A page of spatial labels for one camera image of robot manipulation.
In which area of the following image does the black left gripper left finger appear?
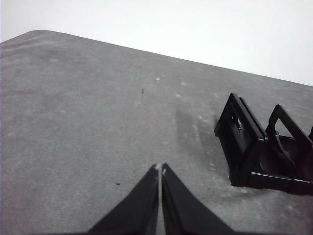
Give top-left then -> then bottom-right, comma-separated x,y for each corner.
88,164 -> 161,235

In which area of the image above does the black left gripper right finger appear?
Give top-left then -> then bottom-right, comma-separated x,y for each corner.
161,163 -> 234,235

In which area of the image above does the black dish rack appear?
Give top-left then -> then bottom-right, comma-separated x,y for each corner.
214,92 -> 313,196

